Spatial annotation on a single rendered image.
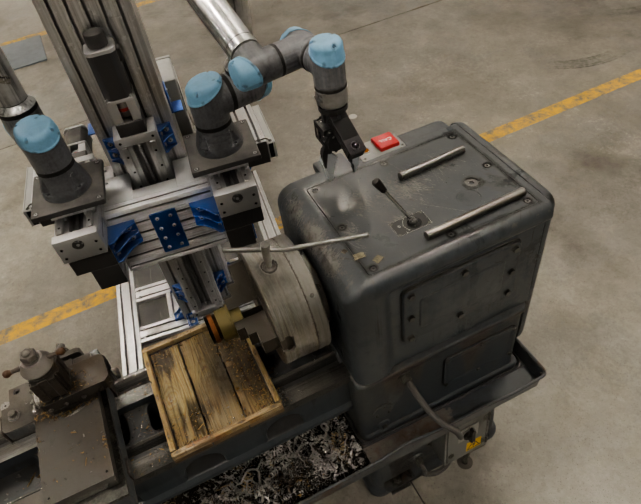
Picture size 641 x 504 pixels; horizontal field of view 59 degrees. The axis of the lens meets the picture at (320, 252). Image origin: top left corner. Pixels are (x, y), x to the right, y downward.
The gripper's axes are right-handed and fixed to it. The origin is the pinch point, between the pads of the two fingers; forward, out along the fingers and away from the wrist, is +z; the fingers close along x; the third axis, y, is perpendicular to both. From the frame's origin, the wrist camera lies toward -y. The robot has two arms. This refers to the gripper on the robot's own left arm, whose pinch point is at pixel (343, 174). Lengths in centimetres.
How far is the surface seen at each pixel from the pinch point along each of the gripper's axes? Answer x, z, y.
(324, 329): 21.1, 19.6, -27.6
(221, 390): 50, 41, -17
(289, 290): 25.7, 8.7, -21.1
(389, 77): -144, 130, 232
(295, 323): 27.3, 14.6, -26.2
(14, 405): 102, 39, 5
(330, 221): 9.1, 4.0, -9.9
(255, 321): 35.1, 18.8, -17.4
